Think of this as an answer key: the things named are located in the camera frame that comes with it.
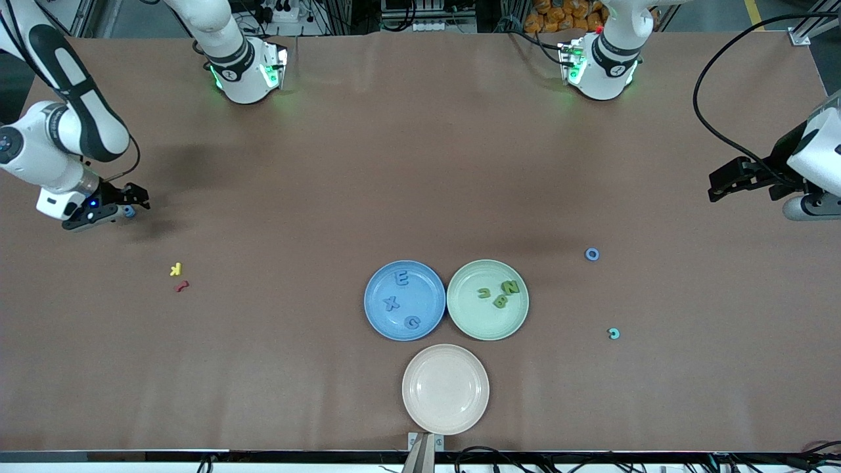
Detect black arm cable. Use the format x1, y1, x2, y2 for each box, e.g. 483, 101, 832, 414
693, 12, 841, 188
0, 0, 141, 183

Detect blue plate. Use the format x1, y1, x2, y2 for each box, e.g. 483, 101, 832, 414
364, 260, 447, 342

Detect beige plate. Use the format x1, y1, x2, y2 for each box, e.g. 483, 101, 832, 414
402, 344, 490, 436

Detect white power strip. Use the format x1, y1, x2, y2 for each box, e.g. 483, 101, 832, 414
261, 0, 317, 22
393, 18, 449, 34

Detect green plate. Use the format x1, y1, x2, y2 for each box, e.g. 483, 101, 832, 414
447, 259, 530, 341

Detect metal table bracket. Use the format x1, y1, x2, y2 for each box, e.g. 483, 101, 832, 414
407, 432, 445, 473

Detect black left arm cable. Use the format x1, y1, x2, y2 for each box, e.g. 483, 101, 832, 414
693, 12, 841, 188

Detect orange packaged items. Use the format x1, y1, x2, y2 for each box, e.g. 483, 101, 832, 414
524, 0, 606, 35

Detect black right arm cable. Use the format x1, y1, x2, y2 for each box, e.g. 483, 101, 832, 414
0, 0, 141, 183

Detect brown table cover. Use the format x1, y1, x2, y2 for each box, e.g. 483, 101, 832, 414
0, 32, 841, 454

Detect black cable bundle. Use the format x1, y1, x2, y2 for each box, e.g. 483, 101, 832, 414
453, 445, 635, 473

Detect black table edge rail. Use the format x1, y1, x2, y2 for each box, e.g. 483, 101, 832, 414
0, 449, 841, 464

